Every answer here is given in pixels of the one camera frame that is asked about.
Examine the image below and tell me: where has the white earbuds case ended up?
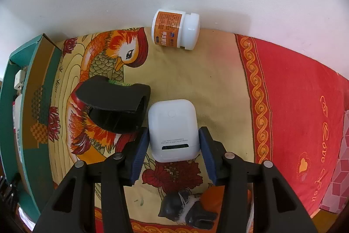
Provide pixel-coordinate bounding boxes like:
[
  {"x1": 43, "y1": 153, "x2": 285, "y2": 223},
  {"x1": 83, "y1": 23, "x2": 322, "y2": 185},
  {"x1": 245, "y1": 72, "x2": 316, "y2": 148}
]
[{"x1": 148, "y1": 99, "x2": 202, "y2": 163}]

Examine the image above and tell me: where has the white charger plug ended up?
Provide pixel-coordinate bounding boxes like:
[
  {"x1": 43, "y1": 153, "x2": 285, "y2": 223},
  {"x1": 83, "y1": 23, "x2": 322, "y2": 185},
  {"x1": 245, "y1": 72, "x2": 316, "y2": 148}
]
[{"x1": 14, "y1": 70, "x2": 27, "y2": 91}]

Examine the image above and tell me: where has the pink geometric patterned cloth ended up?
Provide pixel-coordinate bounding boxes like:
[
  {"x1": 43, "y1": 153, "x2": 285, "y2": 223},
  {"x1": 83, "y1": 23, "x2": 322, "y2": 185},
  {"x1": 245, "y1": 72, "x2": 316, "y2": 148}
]
[{"x1": 318, "y1": 110, "x2": 349, "y2": 215}]

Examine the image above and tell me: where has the white power bank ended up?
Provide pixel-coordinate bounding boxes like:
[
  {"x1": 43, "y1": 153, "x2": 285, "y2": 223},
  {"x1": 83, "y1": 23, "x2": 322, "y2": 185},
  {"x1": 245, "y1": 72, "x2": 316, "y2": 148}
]
[{"x1": 12, "y1": 93, "x2": 24, "y2": 141}]

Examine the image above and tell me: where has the white jar orange label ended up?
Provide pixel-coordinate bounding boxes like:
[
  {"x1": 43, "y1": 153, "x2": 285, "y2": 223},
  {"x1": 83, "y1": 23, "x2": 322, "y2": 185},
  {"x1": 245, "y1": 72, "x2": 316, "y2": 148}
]
[{"x1": 151, "y1": 9, "x2": 201, "y2": 50}]

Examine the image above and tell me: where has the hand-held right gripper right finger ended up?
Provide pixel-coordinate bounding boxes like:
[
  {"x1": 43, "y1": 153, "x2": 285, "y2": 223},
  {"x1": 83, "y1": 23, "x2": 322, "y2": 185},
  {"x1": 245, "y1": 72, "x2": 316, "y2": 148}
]
[{"x1": 198, "y1": 126, "x2": 319, "y2": 233}]

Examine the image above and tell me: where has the black orange keychain figure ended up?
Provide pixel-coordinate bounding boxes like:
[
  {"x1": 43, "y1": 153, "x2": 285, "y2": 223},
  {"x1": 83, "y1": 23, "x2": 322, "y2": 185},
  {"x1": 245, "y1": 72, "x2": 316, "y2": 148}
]
[{"x1": 157, "y1": 186, "x2": 227, "y2": 231}]

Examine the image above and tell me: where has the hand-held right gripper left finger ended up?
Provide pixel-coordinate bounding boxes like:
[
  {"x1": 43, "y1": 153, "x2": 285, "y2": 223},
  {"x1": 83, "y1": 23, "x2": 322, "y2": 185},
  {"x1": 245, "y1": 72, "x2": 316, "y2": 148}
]
[{"x1": 32, "y1": 126, "x2": 150, "y2": 233}]

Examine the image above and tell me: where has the red bird printed blanket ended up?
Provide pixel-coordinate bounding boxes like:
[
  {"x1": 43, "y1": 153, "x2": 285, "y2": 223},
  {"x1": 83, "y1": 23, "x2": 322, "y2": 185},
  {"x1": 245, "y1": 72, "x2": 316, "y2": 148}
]
[{"x1": 50, "y1": 27, "x2": 349, "y2": 233}]

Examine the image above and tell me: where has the black stapler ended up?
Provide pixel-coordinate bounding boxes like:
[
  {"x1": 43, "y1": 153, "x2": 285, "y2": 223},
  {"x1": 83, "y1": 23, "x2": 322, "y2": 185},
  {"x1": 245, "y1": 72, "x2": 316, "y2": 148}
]
[{"x1": 74, "y1": 75, "x2": 151, "y2": 135}]

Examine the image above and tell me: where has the teal cardboard box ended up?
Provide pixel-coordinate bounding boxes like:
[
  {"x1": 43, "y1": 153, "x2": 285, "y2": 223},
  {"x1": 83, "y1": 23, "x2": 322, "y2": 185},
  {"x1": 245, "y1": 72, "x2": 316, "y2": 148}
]
[{"x1": 0, "y1": 33, "x2": 64, "y2": 220}]

